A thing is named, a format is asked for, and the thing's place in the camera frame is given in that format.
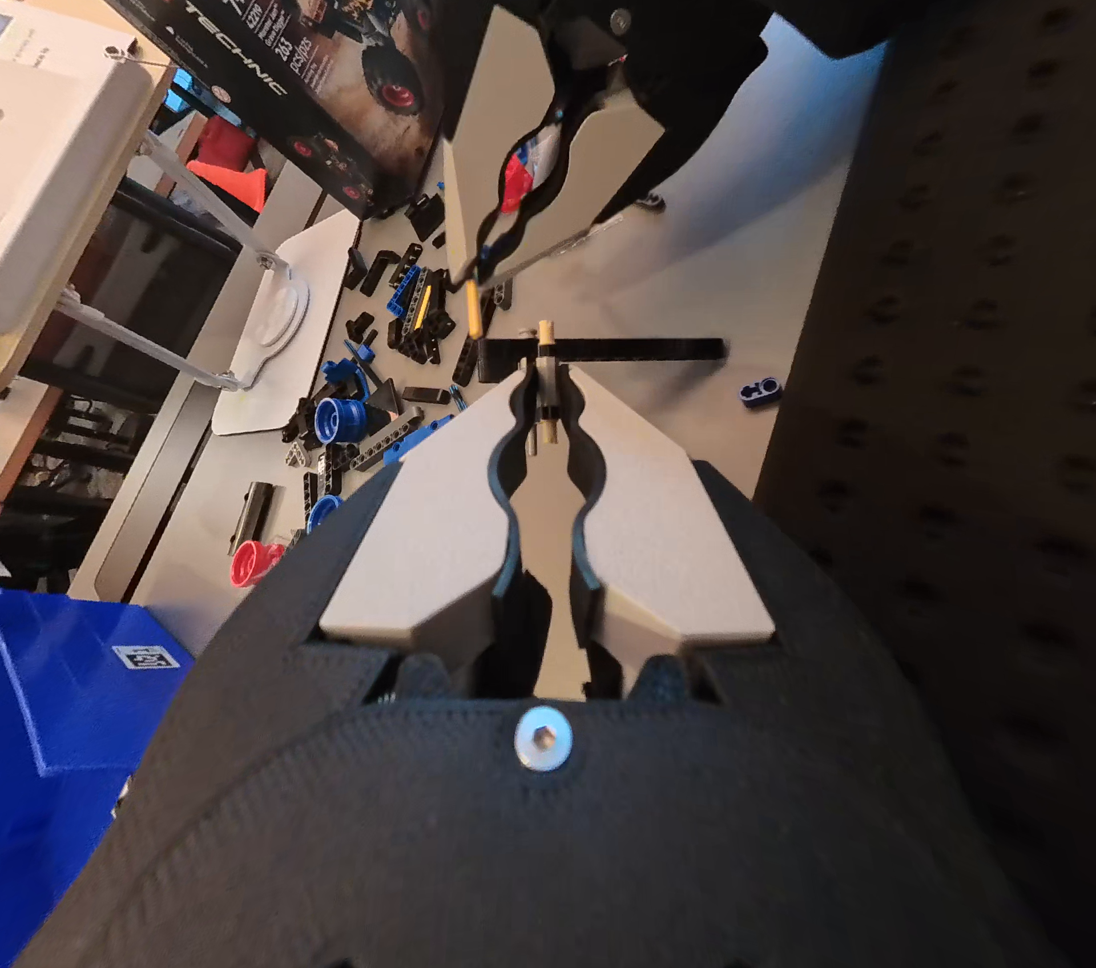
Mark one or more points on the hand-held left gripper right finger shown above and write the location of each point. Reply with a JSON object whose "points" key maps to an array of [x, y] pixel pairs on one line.
{"points": [[676, 548]]}

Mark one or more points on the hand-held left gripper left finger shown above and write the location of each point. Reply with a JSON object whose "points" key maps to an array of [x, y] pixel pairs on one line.
{"points": [[419, 548]]}

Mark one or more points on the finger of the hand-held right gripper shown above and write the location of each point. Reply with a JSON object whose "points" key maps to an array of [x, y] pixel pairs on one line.
{"points": [[608, 146], [492, 95]]}

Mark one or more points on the black beam frame assembly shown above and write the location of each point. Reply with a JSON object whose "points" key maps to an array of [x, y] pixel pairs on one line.
{"points": [[642, 351]]}

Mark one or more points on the yellow axle with black connector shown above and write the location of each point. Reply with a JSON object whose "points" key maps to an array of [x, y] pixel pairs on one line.
{"points": [[473, 313]]}

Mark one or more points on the grey desk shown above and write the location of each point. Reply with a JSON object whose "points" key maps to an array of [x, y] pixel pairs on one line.
{"points": [[702, 266]]}

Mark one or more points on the red wheel hub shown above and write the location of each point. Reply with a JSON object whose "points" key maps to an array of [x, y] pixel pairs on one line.
{"points": [[253, 564], [516, 185]]}

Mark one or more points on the blue wheel hub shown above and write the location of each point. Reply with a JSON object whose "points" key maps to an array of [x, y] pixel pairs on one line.
{"points": [[324, 512], [338, 420]]}

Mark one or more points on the blue rectangular panel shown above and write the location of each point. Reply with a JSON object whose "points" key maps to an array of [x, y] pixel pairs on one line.
{"points": [[419, 437]]}

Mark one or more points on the black square panel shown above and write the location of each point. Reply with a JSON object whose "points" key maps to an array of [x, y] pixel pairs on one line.
{"points": [[426, 216]]}

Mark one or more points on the black grooved block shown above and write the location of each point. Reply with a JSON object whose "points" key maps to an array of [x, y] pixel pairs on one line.
{"points": [[253, 514]]}

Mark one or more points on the small blue two-hole beam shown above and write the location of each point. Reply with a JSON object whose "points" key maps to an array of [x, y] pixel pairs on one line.
{"points": [[760, 392]]}

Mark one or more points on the blue curved panel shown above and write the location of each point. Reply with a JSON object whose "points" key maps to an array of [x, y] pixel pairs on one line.
{"points": [[342, 369]]}

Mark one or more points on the pile of black and blue bricks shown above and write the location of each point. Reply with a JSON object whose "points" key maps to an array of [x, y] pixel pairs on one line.
{"points": [[419, 339]]}

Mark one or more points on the short yellow axle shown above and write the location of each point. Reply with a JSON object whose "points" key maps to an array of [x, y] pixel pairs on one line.
{"points": [[423, 307]]}

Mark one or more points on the blue angled beam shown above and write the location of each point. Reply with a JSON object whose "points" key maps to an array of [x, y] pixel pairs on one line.
{"points": [[396, 303]]}

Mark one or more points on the black toy set box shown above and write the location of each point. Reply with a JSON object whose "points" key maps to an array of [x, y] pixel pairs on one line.
{"points": [[257, 69]]}

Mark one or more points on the orange plastic object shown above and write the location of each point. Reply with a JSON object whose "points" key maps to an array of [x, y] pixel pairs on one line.
{"points": [[231, 172]]}

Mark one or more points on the black dotted mat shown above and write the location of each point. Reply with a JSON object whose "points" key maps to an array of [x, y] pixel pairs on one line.
{"points": [[942, 386]]}

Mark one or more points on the blue storage bin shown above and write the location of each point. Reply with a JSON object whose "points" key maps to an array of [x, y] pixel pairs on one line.
{"points": [[51, 685]]}

